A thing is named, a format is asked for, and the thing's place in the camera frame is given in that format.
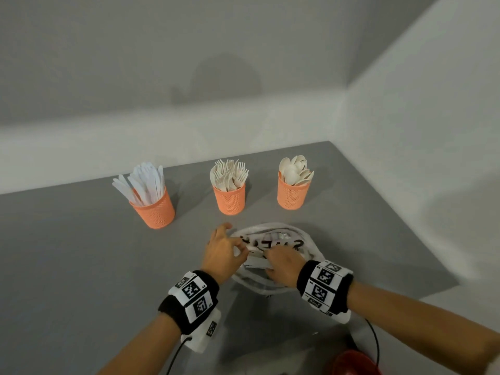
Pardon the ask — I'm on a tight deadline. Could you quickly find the bunch of white plastic knives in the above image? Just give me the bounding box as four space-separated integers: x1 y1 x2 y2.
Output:
112 162 166 207

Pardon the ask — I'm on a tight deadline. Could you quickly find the black marker wristband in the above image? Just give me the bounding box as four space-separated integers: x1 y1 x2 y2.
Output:
158 270 221 335
296 259 354 324

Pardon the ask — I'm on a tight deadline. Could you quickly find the red round object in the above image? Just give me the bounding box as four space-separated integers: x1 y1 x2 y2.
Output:
324 349 382 375

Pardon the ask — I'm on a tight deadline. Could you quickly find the person's right forearm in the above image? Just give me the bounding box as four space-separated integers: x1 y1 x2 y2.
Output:
346 281 500 366

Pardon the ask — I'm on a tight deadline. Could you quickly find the bunch of white plastic forks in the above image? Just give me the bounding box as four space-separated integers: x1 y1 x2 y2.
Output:
209 159 249 193

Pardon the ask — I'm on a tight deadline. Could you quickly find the black camera cable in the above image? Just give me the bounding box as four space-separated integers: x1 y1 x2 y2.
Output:
166 336 193 375
364 318 381 366

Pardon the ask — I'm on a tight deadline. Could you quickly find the person's left forearm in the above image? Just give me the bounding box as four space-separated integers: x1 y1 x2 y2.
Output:
97 312 182 375

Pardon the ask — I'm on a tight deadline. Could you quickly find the white shirt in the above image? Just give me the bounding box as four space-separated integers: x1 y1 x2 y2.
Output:
484 351 500 375

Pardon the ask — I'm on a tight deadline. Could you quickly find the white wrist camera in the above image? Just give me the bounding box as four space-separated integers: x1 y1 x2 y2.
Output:
181 308 222 354

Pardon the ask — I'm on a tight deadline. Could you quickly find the bunch of white plastic spoons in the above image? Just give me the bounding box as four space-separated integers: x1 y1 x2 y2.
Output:
279 155 315 187

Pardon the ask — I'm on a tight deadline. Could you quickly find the orange mesh cup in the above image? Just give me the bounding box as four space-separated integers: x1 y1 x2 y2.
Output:
212 182 247 216
277 171 311 211
129 187 176 230

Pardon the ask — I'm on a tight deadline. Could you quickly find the person's right hand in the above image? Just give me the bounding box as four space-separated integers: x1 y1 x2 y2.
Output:
264 245 308 289

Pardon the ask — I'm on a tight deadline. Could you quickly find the person's left hand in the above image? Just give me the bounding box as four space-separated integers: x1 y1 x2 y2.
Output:
201 222 249 286

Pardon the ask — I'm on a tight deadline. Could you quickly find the clear plastic bag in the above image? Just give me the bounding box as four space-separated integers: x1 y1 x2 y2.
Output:
229 223 327 296

